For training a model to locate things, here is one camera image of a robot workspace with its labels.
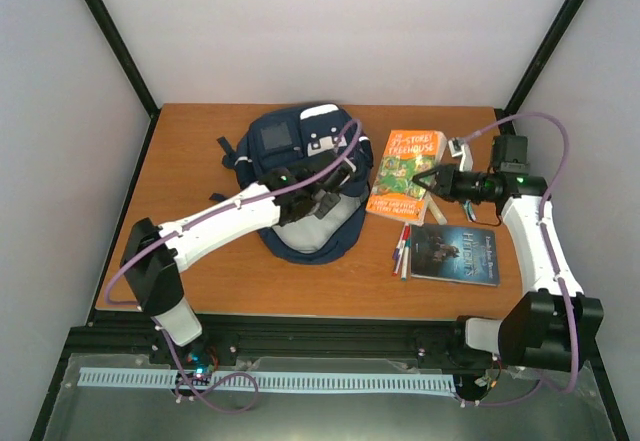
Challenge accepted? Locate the dark blue Wuthering Heights book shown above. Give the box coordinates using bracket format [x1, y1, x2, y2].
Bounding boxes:
[410, 224, 500, 287]

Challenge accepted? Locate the white glue stick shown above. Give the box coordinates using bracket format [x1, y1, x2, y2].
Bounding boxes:
[463, 201, 476, 222]

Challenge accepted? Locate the orange Treehouse book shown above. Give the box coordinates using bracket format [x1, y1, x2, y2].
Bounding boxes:
[366, 130, 446, 226]

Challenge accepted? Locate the navy blue backpack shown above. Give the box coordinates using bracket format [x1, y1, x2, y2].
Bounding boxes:
[217, 103, 374, 265]

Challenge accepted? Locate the red cap whiteboard marker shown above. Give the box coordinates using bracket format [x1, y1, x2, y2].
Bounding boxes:
[392, 223, 410, 276]

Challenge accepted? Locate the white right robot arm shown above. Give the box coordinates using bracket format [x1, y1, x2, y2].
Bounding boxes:
[413, 135, 604, 373]

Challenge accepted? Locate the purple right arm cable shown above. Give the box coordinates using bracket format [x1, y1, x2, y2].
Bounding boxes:
[459, 111, 581, 407]

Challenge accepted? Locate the yellow highlighter pen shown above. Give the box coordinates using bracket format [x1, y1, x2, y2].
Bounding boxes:
[428, 200, 448, 225]

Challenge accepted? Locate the green cap whiteboard marker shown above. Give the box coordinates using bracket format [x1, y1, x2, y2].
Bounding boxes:
[399, 230, 411, 281]

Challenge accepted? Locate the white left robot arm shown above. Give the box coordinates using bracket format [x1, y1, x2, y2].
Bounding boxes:
[119, 154, 364, 364]

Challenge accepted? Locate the purple cap whiteboard marker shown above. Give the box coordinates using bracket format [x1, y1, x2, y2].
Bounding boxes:
[392, 239, 405, 261]

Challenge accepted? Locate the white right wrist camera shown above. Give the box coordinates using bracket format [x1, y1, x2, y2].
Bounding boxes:
[448, 137, 473, 172]

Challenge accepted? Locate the light blue slotted cable duct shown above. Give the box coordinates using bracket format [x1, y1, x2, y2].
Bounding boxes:
[77, 367, 456, 396]

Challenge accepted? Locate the black aluminium frame rail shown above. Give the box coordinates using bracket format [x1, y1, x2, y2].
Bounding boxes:
[62, 311, 492, 372]

